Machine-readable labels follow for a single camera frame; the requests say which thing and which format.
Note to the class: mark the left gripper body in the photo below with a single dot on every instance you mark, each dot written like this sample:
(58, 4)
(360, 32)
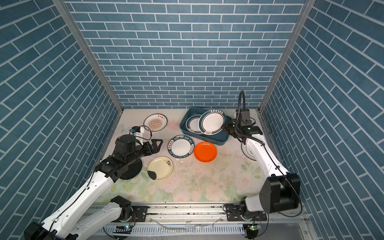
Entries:
(145, 150)

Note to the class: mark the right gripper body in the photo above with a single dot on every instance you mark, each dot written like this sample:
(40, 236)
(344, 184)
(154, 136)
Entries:
(231, 127)

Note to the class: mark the green rim lettered plate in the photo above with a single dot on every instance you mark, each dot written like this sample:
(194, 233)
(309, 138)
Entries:
(181, 146)

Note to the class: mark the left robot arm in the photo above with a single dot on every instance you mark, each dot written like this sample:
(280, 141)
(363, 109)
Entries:
(124, 163)

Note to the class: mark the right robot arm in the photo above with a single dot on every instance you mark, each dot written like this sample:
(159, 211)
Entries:
(281, 189)

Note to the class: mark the teal plastic bin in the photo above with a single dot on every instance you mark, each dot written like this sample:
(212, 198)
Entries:
(217, 139)

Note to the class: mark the white plate black rings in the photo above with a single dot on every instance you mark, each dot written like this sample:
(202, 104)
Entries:
(247, 150)

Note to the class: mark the cream plate black mark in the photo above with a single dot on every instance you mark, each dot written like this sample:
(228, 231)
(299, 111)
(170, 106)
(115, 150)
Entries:
(160, 168)

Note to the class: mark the black round plate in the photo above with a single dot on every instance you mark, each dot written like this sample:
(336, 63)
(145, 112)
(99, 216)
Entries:
(134, 170)

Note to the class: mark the white plate orange sunburst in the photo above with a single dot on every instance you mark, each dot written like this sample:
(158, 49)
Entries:
(156, 122)

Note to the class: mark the orange plastic plate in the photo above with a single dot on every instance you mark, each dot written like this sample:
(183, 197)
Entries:
(205, 152)

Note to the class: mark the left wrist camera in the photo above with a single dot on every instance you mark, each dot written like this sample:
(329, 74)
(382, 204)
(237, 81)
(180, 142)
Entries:
(137, 132)

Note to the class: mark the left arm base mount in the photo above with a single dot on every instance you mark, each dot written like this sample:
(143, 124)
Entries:
(132, 214)

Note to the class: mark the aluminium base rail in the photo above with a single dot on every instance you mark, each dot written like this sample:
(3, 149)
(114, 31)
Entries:
(206, 219)

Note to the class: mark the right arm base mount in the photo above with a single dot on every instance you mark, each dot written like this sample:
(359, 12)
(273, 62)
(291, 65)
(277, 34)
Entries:
(234, 214)

